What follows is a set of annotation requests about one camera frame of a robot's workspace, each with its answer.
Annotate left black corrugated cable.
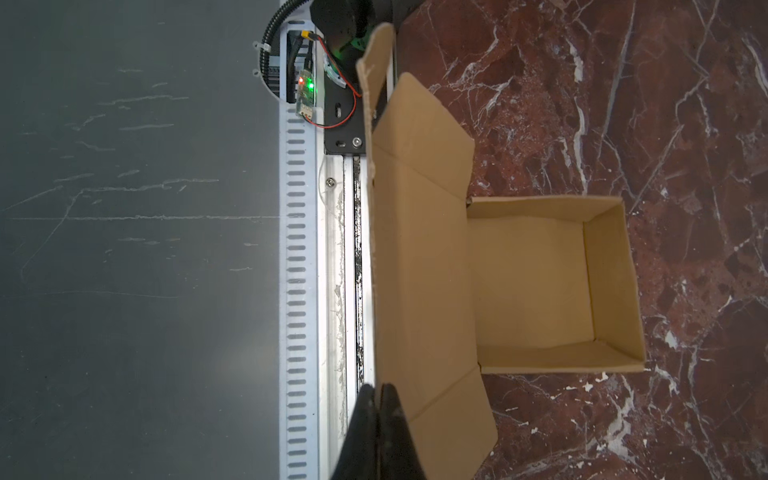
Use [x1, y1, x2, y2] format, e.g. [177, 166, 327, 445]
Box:
[259, 0, 313, 79]

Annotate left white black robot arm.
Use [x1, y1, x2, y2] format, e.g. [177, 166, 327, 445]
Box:
[310, 0, 424, 51]

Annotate green circuit board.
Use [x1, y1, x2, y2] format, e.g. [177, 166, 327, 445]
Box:
[295, 69, 316, 123]

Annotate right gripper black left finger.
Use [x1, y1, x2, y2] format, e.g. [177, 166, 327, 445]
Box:
[331, 384, 378, 480]

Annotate brown cardboard box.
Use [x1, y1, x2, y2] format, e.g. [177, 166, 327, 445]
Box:
[356, 23, 646, 479]

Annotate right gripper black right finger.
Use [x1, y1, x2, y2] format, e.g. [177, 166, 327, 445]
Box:
[379, 383, 426, 480]

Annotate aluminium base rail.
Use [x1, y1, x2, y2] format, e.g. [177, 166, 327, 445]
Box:
[271, 12, 375, 479]

